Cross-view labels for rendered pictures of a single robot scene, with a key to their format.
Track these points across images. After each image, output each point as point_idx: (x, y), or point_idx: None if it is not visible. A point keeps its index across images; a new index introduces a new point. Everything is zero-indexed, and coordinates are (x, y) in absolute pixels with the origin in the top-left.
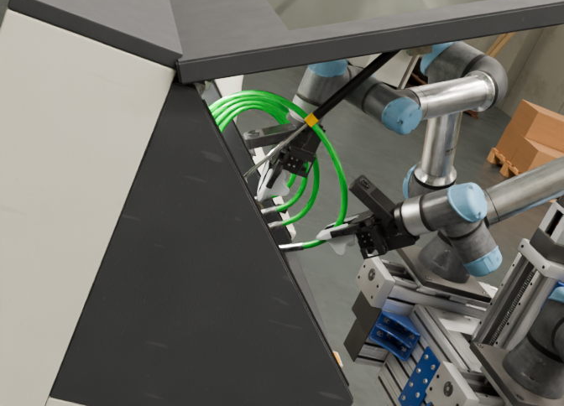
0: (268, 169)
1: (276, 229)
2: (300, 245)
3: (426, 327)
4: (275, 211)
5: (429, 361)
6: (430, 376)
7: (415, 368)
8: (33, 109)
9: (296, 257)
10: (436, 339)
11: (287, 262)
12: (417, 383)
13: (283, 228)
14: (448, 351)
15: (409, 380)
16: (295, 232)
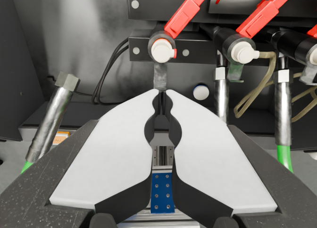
0: (175, 170)
1: (312, 137)
2: (26, 156)
3: (193, 220)
4: (275, 141)
5: (163, 207)
6: (154, 200)
7: (171, 194)
8: None
9: (266, 147)
10: (171, 222)
11: (253, 135)
12: (162, 189)
13: (312, 146)
14: (152, 225)
15: (171, 185)
16: (315, 158)
